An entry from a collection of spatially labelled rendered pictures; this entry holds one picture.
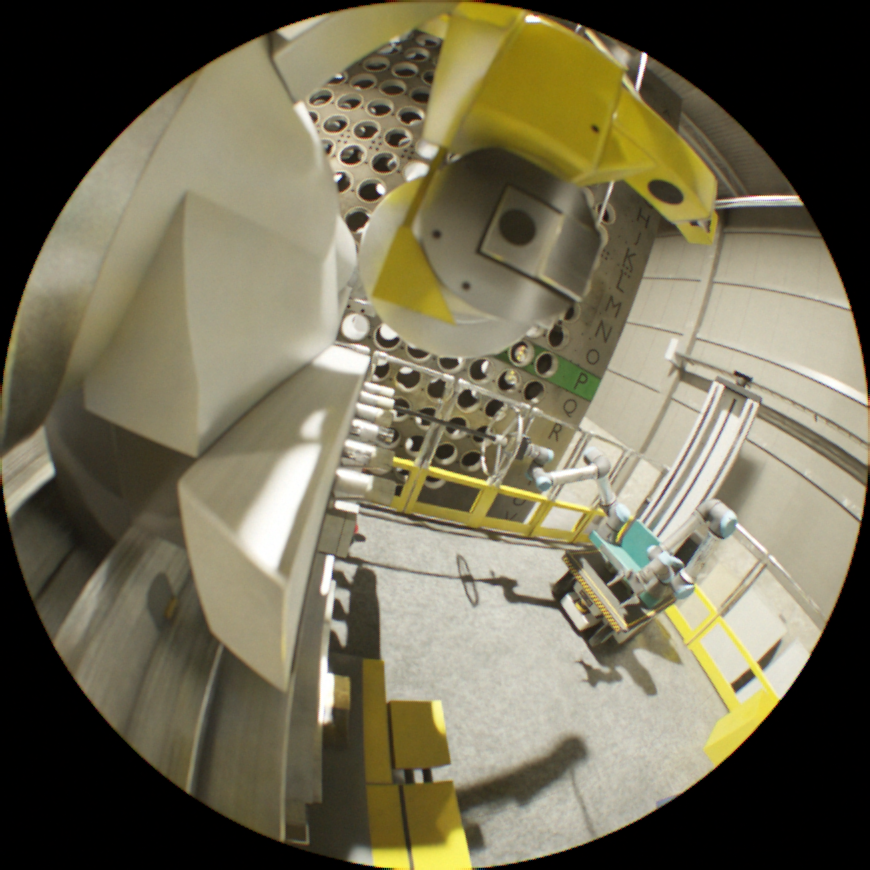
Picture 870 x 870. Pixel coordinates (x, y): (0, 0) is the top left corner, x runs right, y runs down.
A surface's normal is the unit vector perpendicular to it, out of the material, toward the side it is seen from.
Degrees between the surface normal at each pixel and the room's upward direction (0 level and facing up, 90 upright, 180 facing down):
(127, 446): 90
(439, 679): 0
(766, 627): 90
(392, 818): 0
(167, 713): 0
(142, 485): 90
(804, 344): 90
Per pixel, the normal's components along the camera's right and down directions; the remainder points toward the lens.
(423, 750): 0.36, -0.87
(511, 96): 0.13, 0.41
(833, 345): -0.93, -0.28
